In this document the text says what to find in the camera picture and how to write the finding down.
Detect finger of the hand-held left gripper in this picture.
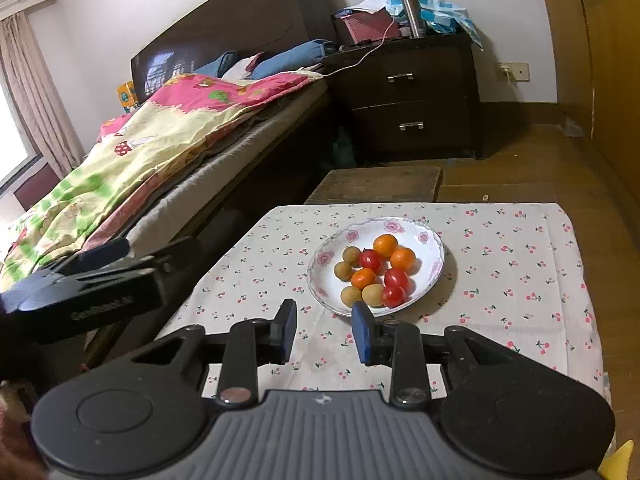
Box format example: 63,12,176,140
50,237,132,276
65,236,203,282

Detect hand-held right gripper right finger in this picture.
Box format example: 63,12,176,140
351,301,521,408

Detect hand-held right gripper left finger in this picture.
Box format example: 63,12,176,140
132,298,298,406

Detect white floral rim plate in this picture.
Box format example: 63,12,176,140
306,216,446,317

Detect cherry print tablecloth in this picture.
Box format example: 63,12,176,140
152,202,608,401

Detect window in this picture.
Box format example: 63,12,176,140
0,80,41,186

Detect wooden bench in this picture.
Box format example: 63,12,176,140
304,166,443,206

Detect colourful tissue box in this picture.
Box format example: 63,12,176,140
116,81,139,113

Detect beige curtain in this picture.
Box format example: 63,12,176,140
0,10,86,181

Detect blue pillow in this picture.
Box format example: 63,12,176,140
248,39,337,81
192,50,240,78

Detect white pillow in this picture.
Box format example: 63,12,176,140
220,52,264,81

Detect dark wooden nightstand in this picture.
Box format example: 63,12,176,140
322,32,485,166

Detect yellow triangular object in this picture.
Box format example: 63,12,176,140
597,441,636,480

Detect pink basket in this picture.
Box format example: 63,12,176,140
334,7,403,47

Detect white paper sheets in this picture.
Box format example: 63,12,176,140
345,0,388,15

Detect steel thermos bottle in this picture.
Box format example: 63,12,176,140
400,0,427,39

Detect blue white plastic bag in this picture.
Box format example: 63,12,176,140
385,0,485,51

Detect yellow wooden wardrobe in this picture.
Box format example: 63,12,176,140
535,0,640,211

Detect white cable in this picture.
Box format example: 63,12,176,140
320,15,401,77

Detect wall power outlet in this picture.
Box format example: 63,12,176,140
495,61,530,82

